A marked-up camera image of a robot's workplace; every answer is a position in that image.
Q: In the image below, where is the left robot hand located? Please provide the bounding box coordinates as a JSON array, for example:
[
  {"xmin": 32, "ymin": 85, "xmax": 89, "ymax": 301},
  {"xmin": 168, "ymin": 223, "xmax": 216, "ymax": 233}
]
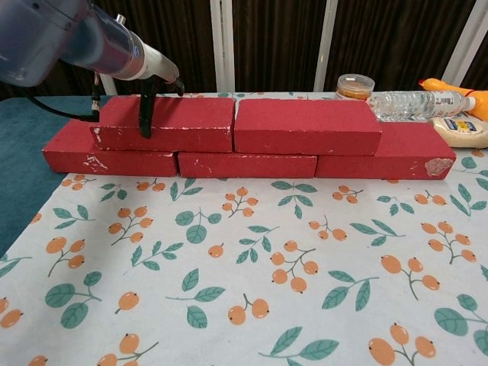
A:
[{"xmin": 137, "ymin": 42, "xmax": 186, "ymax": 140}]

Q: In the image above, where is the clear jar of brown paste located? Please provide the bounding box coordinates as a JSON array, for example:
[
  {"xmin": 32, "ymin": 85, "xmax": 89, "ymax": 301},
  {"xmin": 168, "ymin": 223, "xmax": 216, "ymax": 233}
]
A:
[{"xmin": 333, "ymin": 73, "xmax": 376, "ymax": 104}]

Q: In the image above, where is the dark partition screen white frame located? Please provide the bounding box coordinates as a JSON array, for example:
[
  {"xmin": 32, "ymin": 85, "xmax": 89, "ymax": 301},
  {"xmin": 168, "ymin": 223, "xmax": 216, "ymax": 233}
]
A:
[{"xmin": 0, "ymin": 0, "xmax": 488, "ymax": 101}]

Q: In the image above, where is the yellow rubber chicken toy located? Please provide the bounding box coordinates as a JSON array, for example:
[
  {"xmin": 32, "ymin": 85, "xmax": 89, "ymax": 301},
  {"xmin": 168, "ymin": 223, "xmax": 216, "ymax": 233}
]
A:
[{"xmin": 417, "ymin": 77, "xmax": 488, "ymax": 116}]

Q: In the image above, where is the mayonnaise squeeze bottle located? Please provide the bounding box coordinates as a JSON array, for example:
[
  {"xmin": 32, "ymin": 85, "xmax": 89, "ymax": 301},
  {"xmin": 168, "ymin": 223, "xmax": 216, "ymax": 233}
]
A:
[{"xmin": 426, "ymin": 116, "xmax": 488, "ymax": 149}]

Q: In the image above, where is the teal table cover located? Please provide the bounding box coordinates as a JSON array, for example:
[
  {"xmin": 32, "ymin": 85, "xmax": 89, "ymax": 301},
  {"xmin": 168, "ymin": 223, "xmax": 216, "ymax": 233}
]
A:
[{"xmin": 0, "ymin": 95, "xmax": 116, "ymax": 261}]

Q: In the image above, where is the floral fruit print tablecloth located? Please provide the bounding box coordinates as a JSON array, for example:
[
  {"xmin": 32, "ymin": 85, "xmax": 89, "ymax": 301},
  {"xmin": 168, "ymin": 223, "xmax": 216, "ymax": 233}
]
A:
[{"xmin": 0, "ymin": 91, "xmax": 488, "ymax": 366}]

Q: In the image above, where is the clear plastic water bottle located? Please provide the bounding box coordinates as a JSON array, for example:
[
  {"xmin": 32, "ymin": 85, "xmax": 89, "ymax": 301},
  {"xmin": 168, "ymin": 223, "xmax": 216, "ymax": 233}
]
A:
[{"xmin": 368, "ymin": 91, "xmax": 477, "ymax": 124}]

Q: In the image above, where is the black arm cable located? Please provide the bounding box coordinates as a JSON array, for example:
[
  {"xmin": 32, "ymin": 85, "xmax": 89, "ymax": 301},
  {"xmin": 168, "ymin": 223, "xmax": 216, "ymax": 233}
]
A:
[{"xmin": 22, "ymin": 71, "xmax": 103, "ymax": 124}]

